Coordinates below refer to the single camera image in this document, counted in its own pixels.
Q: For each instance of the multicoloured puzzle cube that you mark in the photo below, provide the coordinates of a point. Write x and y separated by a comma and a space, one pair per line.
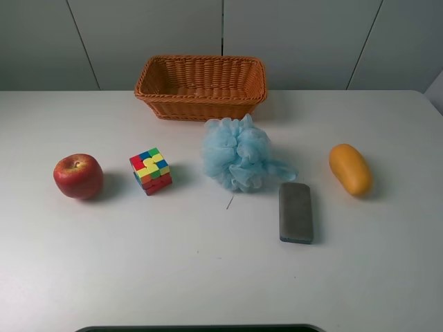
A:
151, 171

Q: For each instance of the orange wicker basket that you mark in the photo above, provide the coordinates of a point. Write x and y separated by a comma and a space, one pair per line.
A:
202, 87

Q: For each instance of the red apple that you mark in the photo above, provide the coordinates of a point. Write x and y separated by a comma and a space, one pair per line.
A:
79, 176

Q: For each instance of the light blue bath pouf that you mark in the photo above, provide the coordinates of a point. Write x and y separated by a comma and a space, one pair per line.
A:
237, 155

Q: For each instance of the grey whiteboard eraser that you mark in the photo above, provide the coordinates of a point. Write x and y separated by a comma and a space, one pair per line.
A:
295, 213

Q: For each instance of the yellow mango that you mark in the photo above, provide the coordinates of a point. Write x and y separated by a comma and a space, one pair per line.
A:
351, 169

